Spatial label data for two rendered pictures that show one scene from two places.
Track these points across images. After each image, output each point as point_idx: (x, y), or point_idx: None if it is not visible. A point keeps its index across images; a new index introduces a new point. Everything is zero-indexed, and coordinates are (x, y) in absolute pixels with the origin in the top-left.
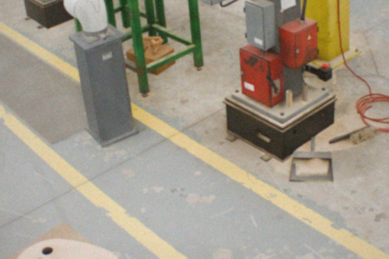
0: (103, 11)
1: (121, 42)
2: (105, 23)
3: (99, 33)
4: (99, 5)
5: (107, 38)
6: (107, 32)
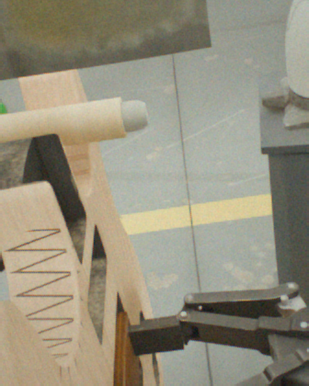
0: (291, 43)
1: (280, 160)
2: (294, 82)
3: (287, 86)
4: (292, 17)
5: (280, 114)
6: (295, 108)
